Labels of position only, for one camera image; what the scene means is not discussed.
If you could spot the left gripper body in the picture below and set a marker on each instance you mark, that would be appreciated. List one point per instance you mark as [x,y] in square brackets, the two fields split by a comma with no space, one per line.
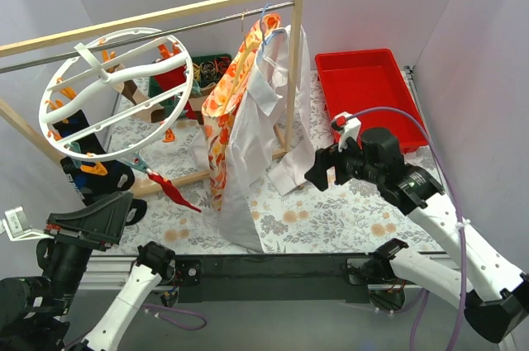
[77,236]

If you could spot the white round clip hanger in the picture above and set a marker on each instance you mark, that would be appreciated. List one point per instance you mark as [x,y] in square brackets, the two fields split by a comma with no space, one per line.
[105,79]

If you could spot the teal clothes clip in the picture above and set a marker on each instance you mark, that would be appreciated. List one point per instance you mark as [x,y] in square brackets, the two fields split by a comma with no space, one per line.
[136,162]

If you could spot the red plastic tray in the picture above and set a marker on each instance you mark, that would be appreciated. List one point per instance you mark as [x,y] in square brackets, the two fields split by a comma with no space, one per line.
[353,81]

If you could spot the wooden clothes rack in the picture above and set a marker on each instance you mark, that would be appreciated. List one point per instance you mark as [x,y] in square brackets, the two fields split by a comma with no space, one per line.
[150,188]

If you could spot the floral table mat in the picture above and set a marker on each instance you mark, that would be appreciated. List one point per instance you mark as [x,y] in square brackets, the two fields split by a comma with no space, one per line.
[343,219]

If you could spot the green compartment box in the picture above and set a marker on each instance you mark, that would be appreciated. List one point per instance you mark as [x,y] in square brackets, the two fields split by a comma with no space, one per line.
[207,72]

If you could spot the orange floral dress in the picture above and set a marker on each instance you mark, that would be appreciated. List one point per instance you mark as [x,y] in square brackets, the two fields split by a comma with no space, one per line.
[220,108]

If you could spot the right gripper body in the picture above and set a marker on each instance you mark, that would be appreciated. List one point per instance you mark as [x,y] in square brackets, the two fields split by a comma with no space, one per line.
[338,167]

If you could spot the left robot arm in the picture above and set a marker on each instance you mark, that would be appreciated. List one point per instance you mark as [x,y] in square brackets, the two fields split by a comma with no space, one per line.
[35,310]

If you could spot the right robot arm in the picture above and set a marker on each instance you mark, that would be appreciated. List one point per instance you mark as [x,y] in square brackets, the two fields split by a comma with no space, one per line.
[492,292]

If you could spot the white shirt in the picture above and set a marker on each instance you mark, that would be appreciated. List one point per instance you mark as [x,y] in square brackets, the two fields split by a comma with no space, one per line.
[249,150]

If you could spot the beige brown striped sock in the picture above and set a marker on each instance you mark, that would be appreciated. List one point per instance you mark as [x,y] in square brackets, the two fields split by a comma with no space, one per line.
[129,90]

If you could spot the red sock rear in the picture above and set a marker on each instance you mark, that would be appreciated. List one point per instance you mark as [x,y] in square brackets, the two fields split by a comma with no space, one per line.
[164,82]

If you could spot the black base bar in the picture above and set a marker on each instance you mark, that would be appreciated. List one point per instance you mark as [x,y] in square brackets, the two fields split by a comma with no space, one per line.
[268,277]

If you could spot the red sock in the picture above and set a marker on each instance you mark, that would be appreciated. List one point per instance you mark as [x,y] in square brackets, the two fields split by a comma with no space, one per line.
[164,82]
[170,190]

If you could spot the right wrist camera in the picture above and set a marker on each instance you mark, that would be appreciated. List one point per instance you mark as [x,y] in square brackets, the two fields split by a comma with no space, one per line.
[347,126]

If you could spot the black sock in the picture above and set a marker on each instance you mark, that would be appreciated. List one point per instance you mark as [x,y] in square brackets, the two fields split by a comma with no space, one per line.
[91,188]
[88,144]

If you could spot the red sock front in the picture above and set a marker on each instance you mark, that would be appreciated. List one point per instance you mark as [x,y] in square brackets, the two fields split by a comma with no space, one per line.
[170,190]

